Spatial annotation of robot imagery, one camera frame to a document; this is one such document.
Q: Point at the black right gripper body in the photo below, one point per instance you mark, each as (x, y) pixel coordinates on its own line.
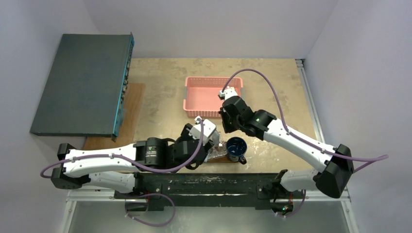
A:
(226, 121)

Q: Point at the pink perforated plastic basket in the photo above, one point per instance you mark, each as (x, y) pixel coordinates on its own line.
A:
(201, 96)

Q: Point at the oval dark wooden tray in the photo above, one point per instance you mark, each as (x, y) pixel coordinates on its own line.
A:
(219, 160)

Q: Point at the dark grey shelf board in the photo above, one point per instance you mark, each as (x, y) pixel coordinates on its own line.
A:
(86, 86)

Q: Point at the navy blue mug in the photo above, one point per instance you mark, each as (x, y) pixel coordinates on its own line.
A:
(236, 148)

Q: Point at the aluminium frame rail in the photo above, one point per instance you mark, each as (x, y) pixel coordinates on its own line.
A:
(312, 109)

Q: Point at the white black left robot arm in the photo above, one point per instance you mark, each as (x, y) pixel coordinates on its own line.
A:
(117, 168)

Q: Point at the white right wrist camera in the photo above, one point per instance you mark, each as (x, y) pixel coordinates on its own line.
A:
(227, 93)

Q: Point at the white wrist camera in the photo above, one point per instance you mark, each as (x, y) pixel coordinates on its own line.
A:
(205, 130)
(227, 93)

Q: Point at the clear crystal toothbrush holder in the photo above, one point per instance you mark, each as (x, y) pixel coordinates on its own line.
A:
(217, 151)

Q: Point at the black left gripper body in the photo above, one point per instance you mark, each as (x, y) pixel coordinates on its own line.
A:
(185, 136)

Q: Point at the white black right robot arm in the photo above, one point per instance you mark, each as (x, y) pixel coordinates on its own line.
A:
(332, 166)

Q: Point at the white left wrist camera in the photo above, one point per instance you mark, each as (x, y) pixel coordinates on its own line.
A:
(205, 130)

